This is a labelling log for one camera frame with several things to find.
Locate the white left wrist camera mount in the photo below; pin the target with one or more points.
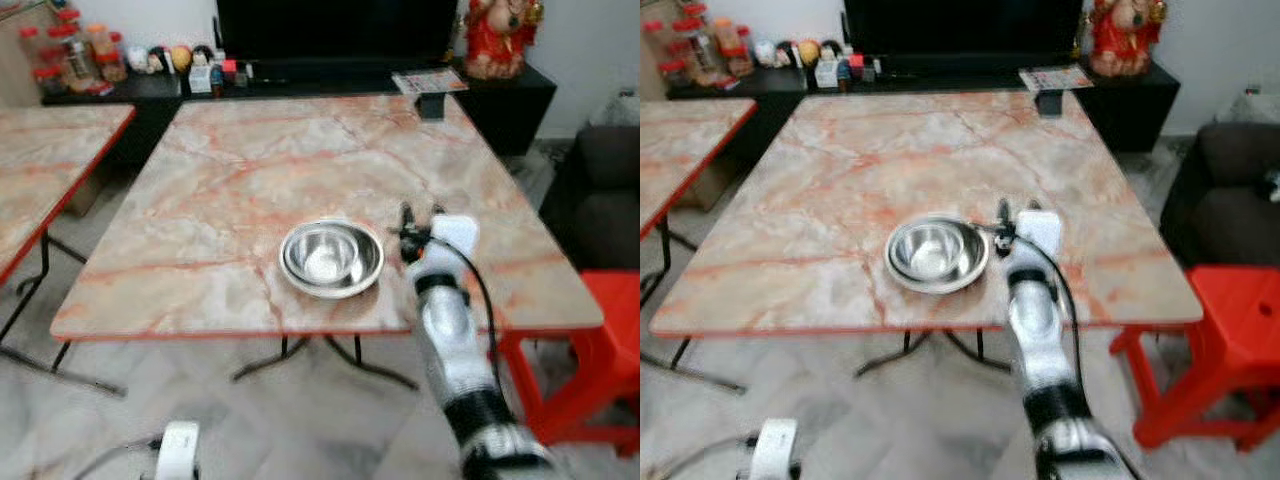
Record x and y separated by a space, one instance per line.
178 452
775 450

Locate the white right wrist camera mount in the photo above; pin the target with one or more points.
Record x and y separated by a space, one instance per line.
457 236
1042 232

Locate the small red-lidded clear jar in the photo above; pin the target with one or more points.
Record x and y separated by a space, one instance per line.
34 50
655 45

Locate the black tv console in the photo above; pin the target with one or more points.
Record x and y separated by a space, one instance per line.
1130 105
510 110

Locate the marble table with red edge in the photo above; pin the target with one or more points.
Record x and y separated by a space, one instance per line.
40 160
680 150

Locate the tall red-lidded clear jar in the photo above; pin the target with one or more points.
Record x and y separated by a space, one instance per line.
695 48
72 50

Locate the red plastic stool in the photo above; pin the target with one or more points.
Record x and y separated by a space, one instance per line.
1225 340
600 340

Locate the red and gold statue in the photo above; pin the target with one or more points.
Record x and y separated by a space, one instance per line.
497 38
1123 35

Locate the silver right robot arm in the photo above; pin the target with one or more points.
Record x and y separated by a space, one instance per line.
1040 340
455 350

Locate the dark brown sofa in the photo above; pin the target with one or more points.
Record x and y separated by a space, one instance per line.
1230 190
600 200

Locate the yellow round figurine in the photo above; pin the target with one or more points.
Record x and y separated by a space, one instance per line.
808 52
181 58

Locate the large marble folding table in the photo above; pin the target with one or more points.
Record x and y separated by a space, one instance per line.
250 170
860 160

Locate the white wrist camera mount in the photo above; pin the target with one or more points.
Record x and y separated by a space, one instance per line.
1042 232
775 450
178 452
457 236

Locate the stainless steel bowl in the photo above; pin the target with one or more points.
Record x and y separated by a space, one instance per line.
332 258
937 254

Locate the black television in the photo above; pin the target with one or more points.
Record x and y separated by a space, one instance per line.
335 28
960 24

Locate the small black box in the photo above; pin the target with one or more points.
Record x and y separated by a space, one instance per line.
430 106
1052 103

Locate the orange-filled red-lidded jar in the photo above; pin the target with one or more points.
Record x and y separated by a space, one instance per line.
732 46
105 52

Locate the white round figurine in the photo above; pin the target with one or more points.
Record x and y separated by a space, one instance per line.
138 59
765 53

